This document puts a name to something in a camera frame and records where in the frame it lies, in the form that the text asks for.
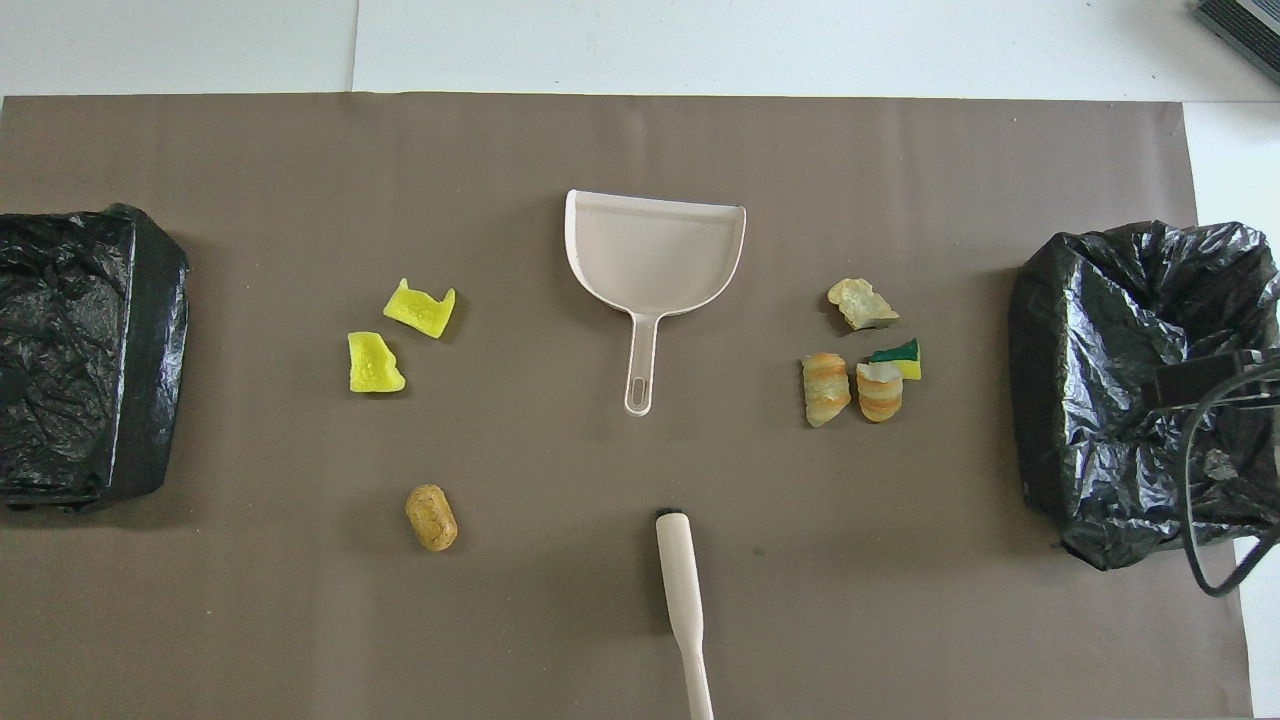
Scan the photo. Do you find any green and yellow sponge piece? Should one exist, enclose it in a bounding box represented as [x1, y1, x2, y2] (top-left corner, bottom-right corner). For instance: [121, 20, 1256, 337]
[869, 338, 922, 382]

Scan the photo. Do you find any beige hand brush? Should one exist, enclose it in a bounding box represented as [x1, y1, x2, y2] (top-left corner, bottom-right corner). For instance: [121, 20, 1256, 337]
[655, 508, 716, 720]

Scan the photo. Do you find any beige plastic dustpan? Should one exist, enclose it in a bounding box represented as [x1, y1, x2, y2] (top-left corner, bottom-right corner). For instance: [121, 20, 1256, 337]
[564, 189, 747, 418]

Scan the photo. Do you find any notched yellow sponge piece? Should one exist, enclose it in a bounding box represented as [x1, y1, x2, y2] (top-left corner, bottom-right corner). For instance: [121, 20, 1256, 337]
[383, 278, 457, 340]

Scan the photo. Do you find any black bag-lined bin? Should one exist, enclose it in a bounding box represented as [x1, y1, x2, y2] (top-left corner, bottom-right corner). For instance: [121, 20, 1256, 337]
[1008, 220, 1280, 571]
[0, 204, 191, 513]

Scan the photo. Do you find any dark ribbed device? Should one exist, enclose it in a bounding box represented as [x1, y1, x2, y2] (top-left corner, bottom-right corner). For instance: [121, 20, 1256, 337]
[1193, 0, 1280, 86]

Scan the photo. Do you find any brown paper table mat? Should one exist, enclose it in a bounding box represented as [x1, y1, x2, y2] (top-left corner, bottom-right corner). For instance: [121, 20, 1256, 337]
[0, 93, 1253, 720]

